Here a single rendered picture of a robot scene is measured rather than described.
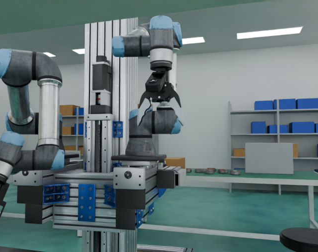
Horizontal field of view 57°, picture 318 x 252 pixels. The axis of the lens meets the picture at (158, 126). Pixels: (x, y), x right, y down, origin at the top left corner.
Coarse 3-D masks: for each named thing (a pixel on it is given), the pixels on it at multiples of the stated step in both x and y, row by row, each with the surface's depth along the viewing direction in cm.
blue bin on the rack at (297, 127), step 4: (292, 124) 608; (296, 124) 605; (300, 124) 603; (304, 124) 601; (308, 124) 599; (312, 124) 597; (292, 128) 607; (296, 128) 605; (300, 128) 603; (304, 128) 601; (308, 128) 599; (312, 128) 597; (292, 132) 607; (296, 132) 605; (300, 132) 602; (304, 132) 600; (308, 132) 598; (312, 132) 596
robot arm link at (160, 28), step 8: (160, 16) 92; (152, 24) 93; (160, 24) 91; (168, 24) 92; (152, 32) 93; (160, 32) 91; (168, 32) 92; (152, 40) 92; (160, 40) 91; (168, 40) 92; (152, 48) 92; (168, 48) 92
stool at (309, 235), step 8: (280, 232) 178; (288, 232) 174; (296, 232) 174; (304, 232) 174; (312, 232) 174; (280, 240) 172; (288, 240) 163; (296, 240) 160; (304, 240) 160; (312, 240) 160; (296, 248) 159; (304, 248) 156; (312, 248) 154
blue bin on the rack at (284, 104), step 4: (276, 100) 619; (280, 100) 617; (284, 100) 614; (288, 100) 612; (292, 100) 610; (276, 104) 619; (280, 104) 616; (284, 104) 614; (288, 104) 612; (292, 104) 609; (276, 108) 618; (280, 108) 616; (284, 108) 614; (288, 108) 611; (292, 108) 609
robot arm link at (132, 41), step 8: (144, 24) 137; (136, 32) 118; (144, 32) 131; (112, 40) 103; (120, 40) 103; (128, 40) 102; (136, 40) 102; (112, 48) 104; (120, 48) 103; (128, 48) 103; (136, 48) 102; (120, 56) 106; (128, 56) 106; (136, 56) 106
